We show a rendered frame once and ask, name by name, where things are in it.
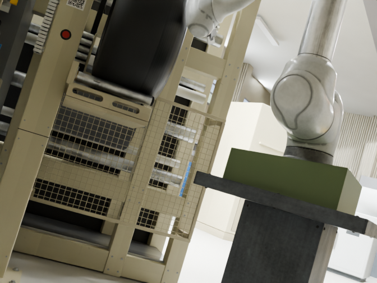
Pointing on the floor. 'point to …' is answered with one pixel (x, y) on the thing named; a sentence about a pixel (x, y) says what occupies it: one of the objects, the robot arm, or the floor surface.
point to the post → (37, 123)
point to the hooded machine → (356, 243)
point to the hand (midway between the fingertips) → (210, 37)
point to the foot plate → (12, 275)
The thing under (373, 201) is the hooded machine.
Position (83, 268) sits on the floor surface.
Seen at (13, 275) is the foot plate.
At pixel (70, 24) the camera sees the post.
